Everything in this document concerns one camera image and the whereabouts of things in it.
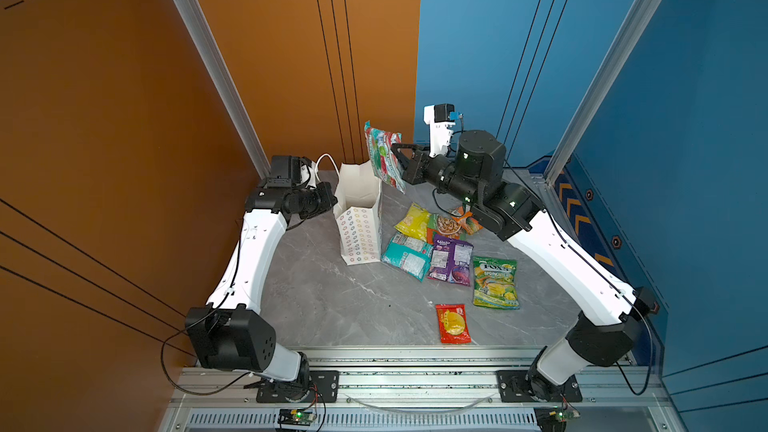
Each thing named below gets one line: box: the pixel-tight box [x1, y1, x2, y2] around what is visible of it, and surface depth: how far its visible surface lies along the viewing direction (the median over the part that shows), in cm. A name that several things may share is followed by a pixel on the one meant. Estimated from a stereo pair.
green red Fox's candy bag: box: [364, 120, 407, 194], surface depth 62 cm
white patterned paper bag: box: [333, 160, 382, 265], surface depth 88 cm
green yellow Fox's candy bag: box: [473, 256, 520, 310], surface depth 89 cm
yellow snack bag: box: [394, 202, 431, 242], surface depth 104 cm
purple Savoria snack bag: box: [427, 234, 474, 287], surface depth 93 cm
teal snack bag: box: [380, 232, 434, 282], surface depth 96 cm
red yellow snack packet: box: [436, 304, 472, 345], surface depth 84 cm
